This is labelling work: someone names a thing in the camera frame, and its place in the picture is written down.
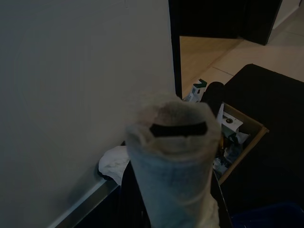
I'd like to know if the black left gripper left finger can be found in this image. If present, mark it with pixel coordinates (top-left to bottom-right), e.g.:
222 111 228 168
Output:
120 161 152 228

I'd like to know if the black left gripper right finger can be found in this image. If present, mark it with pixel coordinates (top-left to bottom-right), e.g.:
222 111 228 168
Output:
213 171 235 228

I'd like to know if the black floor mat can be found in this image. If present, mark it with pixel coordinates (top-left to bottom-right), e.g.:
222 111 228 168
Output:
220 63 304 214

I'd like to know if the white crumpled paper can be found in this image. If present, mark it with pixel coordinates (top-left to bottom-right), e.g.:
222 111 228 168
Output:
98 145 131 186

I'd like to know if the brown cardboard box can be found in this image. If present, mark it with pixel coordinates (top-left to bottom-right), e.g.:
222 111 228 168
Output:
180 102 270 186

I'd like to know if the white carton round print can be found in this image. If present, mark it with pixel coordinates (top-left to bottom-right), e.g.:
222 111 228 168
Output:
217 103 244 133

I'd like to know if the black cylindrical object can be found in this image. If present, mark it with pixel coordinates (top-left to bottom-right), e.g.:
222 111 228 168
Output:
204 81 226 117

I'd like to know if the white green carton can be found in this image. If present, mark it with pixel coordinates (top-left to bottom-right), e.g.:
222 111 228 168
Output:
189 79 207 103

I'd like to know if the wall baseboard strip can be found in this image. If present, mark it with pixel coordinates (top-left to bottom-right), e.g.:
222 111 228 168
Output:
46 177 119 228

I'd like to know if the dark door frame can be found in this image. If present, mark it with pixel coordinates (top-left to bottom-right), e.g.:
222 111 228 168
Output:
168 0 283 99

